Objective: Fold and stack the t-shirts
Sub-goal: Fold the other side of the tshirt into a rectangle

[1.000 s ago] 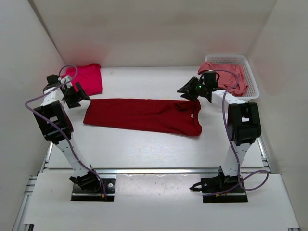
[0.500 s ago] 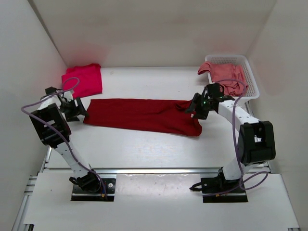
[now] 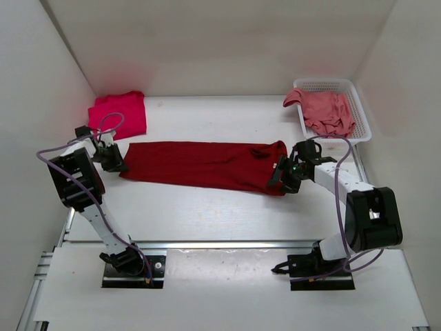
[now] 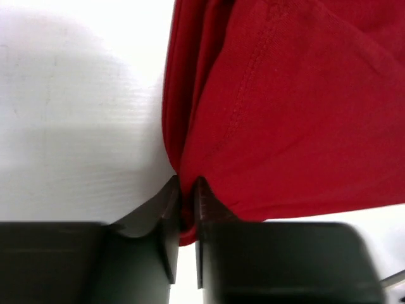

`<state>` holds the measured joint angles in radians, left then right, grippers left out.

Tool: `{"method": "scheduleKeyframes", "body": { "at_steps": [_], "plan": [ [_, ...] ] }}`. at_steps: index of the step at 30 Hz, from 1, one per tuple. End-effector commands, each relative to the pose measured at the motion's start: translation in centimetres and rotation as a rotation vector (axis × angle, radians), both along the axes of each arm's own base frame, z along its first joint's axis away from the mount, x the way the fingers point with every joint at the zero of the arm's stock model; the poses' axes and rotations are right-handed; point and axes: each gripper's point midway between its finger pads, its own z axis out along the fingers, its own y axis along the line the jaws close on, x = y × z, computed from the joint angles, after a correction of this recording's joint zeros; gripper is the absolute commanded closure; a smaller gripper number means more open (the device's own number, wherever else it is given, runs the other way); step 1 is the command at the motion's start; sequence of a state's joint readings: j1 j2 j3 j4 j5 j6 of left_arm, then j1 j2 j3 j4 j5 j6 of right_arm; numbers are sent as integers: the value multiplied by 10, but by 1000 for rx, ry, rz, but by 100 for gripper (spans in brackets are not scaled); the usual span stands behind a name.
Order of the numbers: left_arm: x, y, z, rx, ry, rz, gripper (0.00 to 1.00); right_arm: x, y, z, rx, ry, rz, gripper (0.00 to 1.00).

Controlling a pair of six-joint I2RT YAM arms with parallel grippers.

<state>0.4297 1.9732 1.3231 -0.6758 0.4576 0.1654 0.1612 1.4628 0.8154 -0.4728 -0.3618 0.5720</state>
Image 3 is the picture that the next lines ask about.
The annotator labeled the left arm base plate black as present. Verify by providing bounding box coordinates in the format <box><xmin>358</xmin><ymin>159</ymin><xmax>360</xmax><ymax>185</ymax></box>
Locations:
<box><xmin>101</xmin><ymin>254</ymin><xmax>167</xmax><ymax>290</ymax></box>

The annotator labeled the dark red t shirt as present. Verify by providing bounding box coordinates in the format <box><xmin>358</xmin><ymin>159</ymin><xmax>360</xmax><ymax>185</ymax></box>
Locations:
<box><xmin>119</xmin><ymin>141</ymin><xmax>287</xmax><ymax>197</ymax></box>

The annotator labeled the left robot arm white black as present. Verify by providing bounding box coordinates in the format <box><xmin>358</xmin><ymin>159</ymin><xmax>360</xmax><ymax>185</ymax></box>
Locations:
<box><xmin>37</xmin><ymin>126</ymin><xmax>147</xmax><ymax>276</ymax></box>

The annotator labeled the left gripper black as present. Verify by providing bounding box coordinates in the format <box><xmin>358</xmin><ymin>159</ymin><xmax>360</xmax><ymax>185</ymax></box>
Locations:
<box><xmin>90</xmin><ymin>143</ymin><xmax>129</xmax><ymax>173</ymax></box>

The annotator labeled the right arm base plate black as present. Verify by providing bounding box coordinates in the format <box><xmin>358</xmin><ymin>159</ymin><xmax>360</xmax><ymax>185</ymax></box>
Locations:
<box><xmin>271</xmin><ymin>252</ymin><xmax>356</xmax><ymax>292</ymax></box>

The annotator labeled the magenta t shirt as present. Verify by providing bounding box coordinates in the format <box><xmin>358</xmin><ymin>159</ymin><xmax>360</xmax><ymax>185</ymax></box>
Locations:
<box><xmin>88</xmin><ymin>91</ymin><xmax>147</xmax><ymax>140</ymax></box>

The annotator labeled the aluminium frame rail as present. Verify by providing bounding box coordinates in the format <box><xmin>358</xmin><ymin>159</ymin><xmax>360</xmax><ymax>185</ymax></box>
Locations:
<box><xmin>17</xmin><ymin>144</ymin><xmax>430</xmax><ymax>331</ymax></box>

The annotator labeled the white plastic laundry basket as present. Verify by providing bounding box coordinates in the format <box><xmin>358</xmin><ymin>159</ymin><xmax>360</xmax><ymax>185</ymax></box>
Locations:
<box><xmin>293</xmin><ymin>78</ymin><xmax>372</xmax><ymax>155</ymax></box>

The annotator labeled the salmon pink t shirt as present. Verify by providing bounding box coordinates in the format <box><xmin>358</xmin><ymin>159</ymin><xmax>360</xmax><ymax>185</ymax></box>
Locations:
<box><xmin>283</xmin><ymin>88</ymin><xmax>355</xmax><ymax>138</ymax></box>

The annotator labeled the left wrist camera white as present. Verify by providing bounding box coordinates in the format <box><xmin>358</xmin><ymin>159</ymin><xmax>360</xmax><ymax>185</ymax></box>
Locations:
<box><xmin>99</xmin><ymin>132</ymin><xmax>115</xmax><ymax>147</ymax></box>

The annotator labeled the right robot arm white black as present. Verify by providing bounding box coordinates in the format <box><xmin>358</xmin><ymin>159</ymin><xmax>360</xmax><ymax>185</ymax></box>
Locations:
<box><xmin>267</xmin><ymin>139</ymin><xmax>403</xmax><ymax>276</ymax></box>

